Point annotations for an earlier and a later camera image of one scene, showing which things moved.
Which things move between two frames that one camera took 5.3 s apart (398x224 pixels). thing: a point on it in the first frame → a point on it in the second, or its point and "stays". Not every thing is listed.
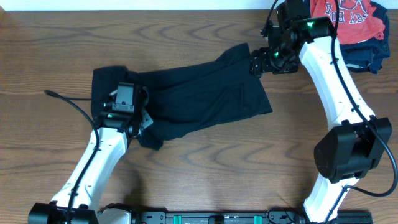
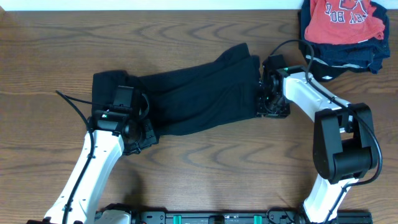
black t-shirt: (180, 99) stays
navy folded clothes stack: (369, 55) stays
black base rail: (276, 217) stays
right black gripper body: (277, 61) → (272, 106)
